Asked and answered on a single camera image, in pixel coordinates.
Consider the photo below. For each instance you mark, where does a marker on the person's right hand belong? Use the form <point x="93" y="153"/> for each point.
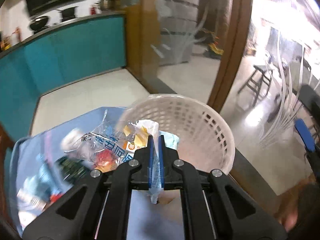
<point x="287" y="221"/>

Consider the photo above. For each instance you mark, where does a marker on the white plastic basket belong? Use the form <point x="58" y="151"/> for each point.
<point x="200" y="130"/>

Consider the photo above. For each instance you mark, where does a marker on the clear printed plastic bag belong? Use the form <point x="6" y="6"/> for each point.
<point x="110" y="140"/>

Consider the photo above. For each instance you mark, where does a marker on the black wok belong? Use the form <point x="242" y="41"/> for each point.
<point x="38" y="22"/>

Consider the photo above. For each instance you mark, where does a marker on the carved wooden chair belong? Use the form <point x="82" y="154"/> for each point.
<point x="3" y="140"/>

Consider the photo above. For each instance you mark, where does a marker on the white plastic bag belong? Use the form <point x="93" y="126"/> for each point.
<point x="72" y="140"/>

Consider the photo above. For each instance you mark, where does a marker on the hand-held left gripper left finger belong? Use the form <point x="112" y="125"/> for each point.
<point x="150" y="165"/>

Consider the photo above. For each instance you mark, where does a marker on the yellow toy excavator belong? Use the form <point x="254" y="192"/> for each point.
<point x="215" y="47"/>

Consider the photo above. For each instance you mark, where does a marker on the wooden stool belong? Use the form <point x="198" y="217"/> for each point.
<point x="260" y="68"/>

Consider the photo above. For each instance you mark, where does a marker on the dark green packet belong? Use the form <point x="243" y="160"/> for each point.
<point x="71" y="168"/>

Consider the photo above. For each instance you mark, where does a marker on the wooden glass-front cabinet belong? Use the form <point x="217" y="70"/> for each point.
<point x="132" y="42"/>

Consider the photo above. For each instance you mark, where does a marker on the teal kitchen cabinets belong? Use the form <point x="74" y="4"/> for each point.
<point x="62" y="55"/>

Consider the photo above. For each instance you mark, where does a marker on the black cooking pot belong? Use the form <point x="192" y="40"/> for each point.
<point x="67" y="13"/>

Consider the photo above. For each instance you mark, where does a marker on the red snack packet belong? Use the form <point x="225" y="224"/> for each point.
<point x="105" y="158"/>

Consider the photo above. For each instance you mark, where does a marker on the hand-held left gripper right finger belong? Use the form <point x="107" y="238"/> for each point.
<point x="161" y="165"/>

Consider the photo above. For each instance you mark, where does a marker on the light blue wrapper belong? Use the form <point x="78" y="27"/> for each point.
<point x="172" y="140"/>

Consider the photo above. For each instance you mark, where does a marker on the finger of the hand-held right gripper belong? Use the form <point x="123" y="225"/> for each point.
<point x="310" y="100"/>
<point x="303" y="135"/>

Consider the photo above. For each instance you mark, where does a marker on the wooden door frame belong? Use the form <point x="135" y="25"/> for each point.
<point x="235" y="55"/>

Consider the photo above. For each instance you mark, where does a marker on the frosted glass door panel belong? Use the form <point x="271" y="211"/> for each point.
<point x="175" y="17"/>
<point x="275" y="42"/>

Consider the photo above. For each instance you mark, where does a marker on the blue striped blanket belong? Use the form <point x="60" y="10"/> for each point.
<point x="145" y="220"/>

